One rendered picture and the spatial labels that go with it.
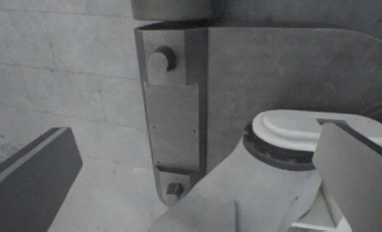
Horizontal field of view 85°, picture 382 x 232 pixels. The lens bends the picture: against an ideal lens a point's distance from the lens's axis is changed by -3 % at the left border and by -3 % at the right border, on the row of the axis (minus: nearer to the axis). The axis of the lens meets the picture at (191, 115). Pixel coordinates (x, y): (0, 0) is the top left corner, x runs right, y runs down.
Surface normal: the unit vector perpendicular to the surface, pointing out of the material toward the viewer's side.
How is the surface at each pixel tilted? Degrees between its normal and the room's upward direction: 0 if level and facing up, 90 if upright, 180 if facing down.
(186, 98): 0
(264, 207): 90
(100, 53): 0
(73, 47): 0
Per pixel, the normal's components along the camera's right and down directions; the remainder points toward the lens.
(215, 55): -0.21, 0.47
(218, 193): -0.03, -0.88
